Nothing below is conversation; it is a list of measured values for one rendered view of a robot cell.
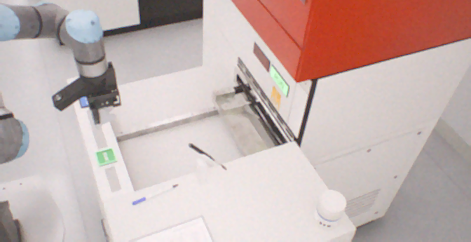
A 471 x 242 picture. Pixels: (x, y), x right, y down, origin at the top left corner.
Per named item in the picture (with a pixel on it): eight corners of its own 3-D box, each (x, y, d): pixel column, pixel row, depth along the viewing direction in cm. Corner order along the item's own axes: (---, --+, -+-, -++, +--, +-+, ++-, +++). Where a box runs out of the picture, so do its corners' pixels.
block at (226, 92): (230, 90, 173) (231, 85, 170) (235, 96, 170) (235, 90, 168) (212, 95, 170) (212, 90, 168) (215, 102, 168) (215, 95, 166)
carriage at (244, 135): (230, 95, 175) (230, 89, 173) (273, 164, 152) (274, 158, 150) (210, 99, 172) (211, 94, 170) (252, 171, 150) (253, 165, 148)
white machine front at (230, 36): (207, 34, 207) (209, -48, 179) (295, 165, 156) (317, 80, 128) (201, 36, 206) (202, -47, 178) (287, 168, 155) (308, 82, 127)
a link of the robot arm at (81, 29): (80, 2, 105) (107, 15, 102) (87, 40, 113) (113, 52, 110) (54, 17, 100) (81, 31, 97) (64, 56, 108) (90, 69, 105)
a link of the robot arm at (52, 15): (15, -3, 102) (50, 14, 99) (55, -2, 112) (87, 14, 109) (11, 29, 105) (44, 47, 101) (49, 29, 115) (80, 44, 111)
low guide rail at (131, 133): (240, 104, 176) (241, 98, 174) (242, 107, 175) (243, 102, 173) (113, 139, 159) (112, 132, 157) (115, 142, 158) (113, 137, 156)
